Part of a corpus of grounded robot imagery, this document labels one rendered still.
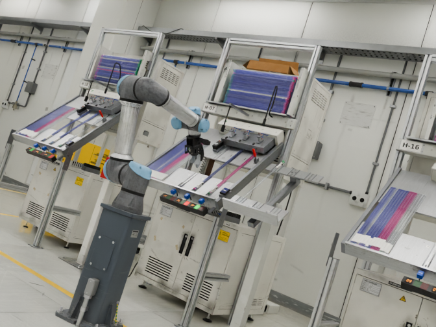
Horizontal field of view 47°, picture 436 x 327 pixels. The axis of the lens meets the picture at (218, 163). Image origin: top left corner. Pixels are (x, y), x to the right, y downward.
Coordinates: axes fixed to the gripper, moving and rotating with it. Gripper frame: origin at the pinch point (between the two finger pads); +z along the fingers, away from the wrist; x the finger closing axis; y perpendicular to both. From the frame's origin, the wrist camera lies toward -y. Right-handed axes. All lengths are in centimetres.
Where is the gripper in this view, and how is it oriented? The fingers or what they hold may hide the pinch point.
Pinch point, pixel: (198, 165)
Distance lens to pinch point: 295.7
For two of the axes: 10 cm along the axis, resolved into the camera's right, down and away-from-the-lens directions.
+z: 0.1, 9.3, 3.6
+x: 7.8, 2.1, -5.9
